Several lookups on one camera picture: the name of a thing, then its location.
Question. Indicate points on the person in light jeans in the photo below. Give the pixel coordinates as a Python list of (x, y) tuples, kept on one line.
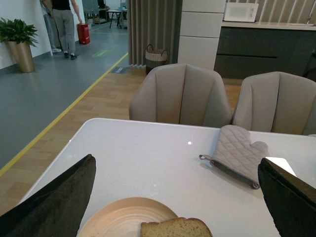
[(47, 15)]

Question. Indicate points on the woven storage basket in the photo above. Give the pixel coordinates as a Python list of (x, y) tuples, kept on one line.
[(155, 57)]

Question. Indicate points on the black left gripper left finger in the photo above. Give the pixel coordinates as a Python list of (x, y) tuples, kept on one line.
[(56, 210)]

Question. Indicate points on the red bin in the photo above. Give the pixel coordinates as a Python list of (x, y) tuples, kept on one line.
[(83, 33)]

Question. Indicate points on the beige round plate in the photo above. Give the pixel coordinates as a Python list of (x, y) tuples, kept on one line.
[(123, 218)]

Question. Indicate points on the beige right chair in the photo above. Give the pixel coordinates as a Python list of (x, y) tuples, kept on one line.
[(277, 102)]

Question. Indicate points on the grey quilted oven mitt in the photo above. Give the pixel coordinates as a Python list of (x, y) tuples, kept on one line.
[(237, 156)]

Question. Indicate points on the white microwave oven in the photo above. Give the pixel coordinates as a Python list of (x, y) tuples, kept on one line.
[(240, 12)]

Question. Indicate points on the beige chair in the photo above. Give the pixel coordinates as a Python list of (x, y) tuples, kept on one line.
[(277, 102), (182, 94)]

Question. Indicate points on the dark grey kitchen counter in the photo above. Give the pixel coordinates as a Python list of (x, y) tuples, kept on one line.
[(245, 50)]

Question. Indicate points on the slice of brown bread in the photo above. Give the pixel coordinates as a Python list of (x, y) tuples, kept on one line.
[(176, 227)]

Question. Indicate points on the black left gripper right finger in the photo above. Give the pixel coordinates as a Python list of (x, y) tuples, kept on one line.
[(290, 201)]

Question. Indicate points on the background desk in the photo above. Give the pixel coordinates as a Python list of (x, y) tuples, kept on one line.
[(119, 17)]

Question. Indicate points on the beige left chair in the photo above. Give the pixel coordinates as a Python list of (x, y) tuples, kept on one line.
[(182, 94)]

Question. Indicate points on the person in grey trousers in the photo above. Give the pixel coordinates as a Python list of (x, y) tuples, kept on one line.
[(64, 20)]

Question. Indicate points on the potted green plant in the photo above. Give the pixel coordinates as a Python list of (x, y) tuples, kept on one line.
[(19, 36)]

